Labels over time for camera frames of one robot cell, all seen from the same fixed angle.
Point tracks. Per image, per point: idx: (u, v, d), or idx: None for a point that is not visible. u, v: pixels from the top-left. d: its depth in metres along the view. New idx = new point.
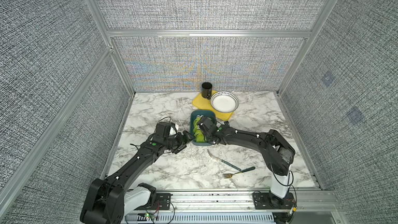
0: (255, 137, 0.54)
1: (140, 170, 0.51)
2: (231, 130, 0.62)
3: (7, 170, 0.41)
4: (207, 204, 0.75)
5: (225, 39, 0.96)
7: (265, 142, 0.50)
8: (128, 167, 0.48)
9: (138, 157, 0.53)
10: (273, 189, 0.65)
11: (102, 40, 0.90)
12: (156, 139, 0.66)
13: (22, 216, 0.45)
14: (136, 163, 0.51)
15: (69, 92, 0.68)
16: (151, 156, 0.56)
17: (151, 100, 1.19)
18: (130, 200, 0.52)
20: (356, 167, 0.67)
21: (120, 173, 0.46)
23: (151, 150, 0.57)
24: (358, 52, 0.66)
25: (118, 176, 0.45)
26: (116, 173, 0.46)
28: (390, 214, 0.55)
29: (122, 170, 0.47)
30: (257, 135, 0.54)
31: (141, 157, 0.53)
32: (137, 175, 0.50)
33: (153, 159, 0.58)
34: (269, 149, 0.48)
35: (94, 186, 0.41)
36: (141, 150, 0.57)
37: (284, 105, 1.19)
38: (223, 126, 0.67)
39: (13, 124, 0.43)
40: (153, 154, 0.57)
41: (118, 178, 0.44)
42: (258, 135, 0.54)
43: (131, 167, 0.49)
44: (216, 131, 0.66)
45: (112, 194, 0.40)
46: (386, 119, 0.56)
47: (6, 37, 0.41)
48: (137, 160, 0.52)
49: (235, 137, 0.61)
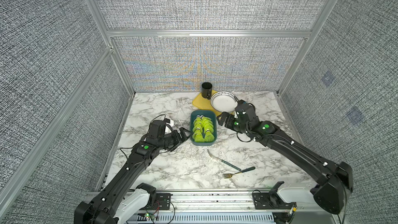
0: (320, 164, 0.43)
1: (130, 183, 0.47)
2: (283, 138, 0.50)
3: (8, 170, 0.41)
4: (207, 204, 0.75)
5: (225, 39, 0.96)
7: (336, 178, 0.40)
8: (115, 184, 0.44)
9: (127, 168, 0.49)
10: (281, 189, 0.63)
11: (102, 40, 0.90)
12: (149, 140, 0.61)
13: (22, 216, 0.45)
14: (125, 176, 0.47)
15: (69, 92, 0.68)
16: (142, 165, 0.51)
17: (151, 100, 1.19)
18: (128, 209, 0.52)
20: (356, 167, 0.67)
21: (106, 194, 0.42)
23: (144, 156, 0.53)
24: (358, 52, 0.66)
25: (104, 197, 0.42)
26: (102, 195, 0.42)
28: (390, 214, 0.55)
29: (109, 190, 0.43)
30: (324, 162, 0.43)
31: (131, 167, 0.49)
32: (127, 189, 0.47)
33: (144, 166, 0.52)
34: (339, 188, 0.38)
35: (80, 210, 0.39)
36: (132, 157, 0.52)
37: (284, 104, 1.20)
38: (269, 124, 0.55)
39: (13, 124, 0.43)
40: (144, 162, 0.52)
41: (104, 200, 0.41)
42: (325, 164, 0.43)
43: (119, 182, 0.45)
44: (261, 129, 0.53)
45: (99, 220, 0.37)
46: (386, 119, 0.56)
47: (6, 37, 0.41)
48: (127, 171, 0.48)
49: (292, 150, 0.48)
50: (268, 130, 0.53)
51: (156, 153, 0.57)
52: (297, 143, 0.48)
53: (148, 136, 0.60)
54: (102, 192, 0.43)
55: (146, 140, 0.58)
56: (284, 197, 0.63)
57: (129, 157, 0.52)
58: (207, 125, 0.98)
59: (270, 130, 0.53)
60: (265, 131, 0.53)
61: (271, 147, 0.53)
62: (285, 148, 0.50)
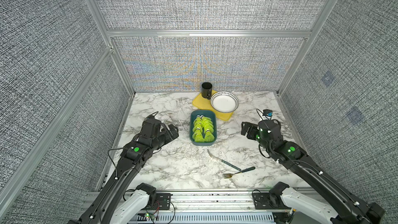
0: (351, 202, 0.41)
1: (120, 194, 0.44)
2: (310, 166, 0.47)
3: (7, 170, 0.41)
4: (207, 204, 0.75)
5: (225, 39, 0.96)
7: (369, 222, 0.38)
8: (104, 197, 0.41)
9: (116, 178, 0.44)
10: (288, 196, 0.62)
11: (102, 40, 0.90)
12: (142, 140, 0.55)
13: (22, 216, 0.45)
14: (114, 187, 0.43)
15: (69, 92, 0.68)
16: (131, 171, 0.46)
17: (151, 100, 1.19)
18: (126, 213, 0.51)
20: (356, 167, 0.67)
21: (95, 210, 0.39)
23: (133, 161, 0.47)
24: (358, 52, 0.66)
25: (93, 214, 0.39)
26: (90, 211, 0.39)
28: (390, 214, 0.55)
29: (98, 204, 0.40)
30: (356, 202, 0.41)
31: (120, 176, 0.45)
32: (116, 201, 0.43)
33: (134, 171, 0.47)
34: None
35: None
36: (120, 164, 0.47)
37: (284, 104, 1.20)
38: (294, 147, 0.51)
39: (13, 124, 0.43)
40: (133, 167, 0.46)
41: (94, 216, 0.39)
42: (357, 203, 0.41)
43: (107, 195, 0.42)
44: (286, 151, 0.50)
45: None
46: (386, 119, 0.56)
47: (6, 37, 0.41)
48: (116, 182, 0.44)
49: (321, 181, 0.45)
50: (293, 154, 0.50)
51: (148, 154, 0.51)
52: (326, 175, 0.45)
53: (141, 136, 0.55)
54: (91, 208, 0.40)
55: (138, 140, 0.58)
56: (286, 201, 0.63)
57: (117, 164, 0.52)
58: (207, 125, 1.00)
59: (296, 154, 0.50)
60: (289, 155, 0.50)
61: (295, 171, 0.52)
62: (311, 176, 0.47)
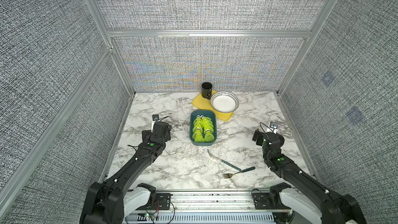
0: (322, 191, 0.47)
1: (138, 171, 0.51)
2: (294, 168, 0.57)
3: (7, 170, 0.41)
4: (207, 204, 0.75)
5: (225, 39, 0.96)
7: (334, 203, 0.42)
8: (126, 169, 0.48)
9: (136, 158, 0.53)
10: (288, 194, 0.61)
11: (102, 40, 0.90)
12: (153, 139, 0.66)
13: (22, 216, 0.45)
14: (134, 164, 0.50)
15: (69, 92, 0.68)
16: (148, 158, 0.55)
17: (151, 99, 1.19)
18: (131, 201, 0.52)
20: (356, 167, 0.67)
21: (118, 177, 0.45)
23: (150, 150, 0.57)
24: (358, 52, 0.66)
25: (117, 179, 0.45)
26: (114, 178, 0.45)
28: (390, 214, 0.55)
29: (120, 173, 0.47)
30: (327, 190, 0.47)
31: (139, 158, 0.53)
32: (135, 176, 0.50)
33: (150, 160, 0.57)
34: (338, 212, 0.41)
35: (92, 190, 0.41)
36: (140, 151, 0.56)
37: (284, 104, 1.20)
38: (283, 157, 0.63)
39: (13, 124, 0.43)
40: (150, 155, 0.56)
41: (116, 181, 0.44)
42: (327, 191, 0.46)
43: (129, 168, 0.49)
44: (277, 160, 0.62)
45: (111, 197, 0.40)
46: (386, 119, 0.56)
47: (6, 37, 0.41)
48: (136, 161, 0.52)
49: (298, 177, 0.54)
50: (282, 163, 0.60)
51: (160, 152, 0.62)
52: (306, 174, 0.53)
53: (153, 135, 0.65)
54: (114, 175, 0.46)
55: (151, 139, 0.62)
56: (285, 199, 0.63)
57: (137, 151, 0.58)
58: (207, 125, 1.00)
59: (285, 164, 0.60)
60: (279, 163, 0.61)
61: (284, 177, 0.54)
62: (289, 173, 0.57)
